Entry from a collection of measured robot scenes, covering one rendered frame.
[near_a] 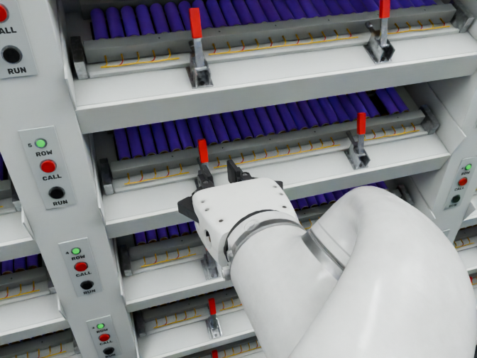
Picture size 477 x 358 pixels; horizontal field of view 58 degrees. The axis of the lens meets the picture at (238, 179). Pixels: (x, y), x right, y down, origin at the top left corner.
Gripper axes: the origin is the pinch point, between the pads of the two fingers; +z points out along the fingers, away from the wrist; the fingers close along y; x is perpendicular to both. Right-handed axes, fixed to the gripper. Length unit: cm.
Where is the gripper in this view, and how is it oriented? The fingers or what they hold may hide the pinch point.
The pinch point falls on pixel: (221, 178)
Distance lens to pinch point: 55.6
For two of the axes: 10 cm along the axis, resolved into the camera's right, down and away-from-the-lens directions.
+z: -3.0, -4.2, 8.6
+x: -0.6, -8.9, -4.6
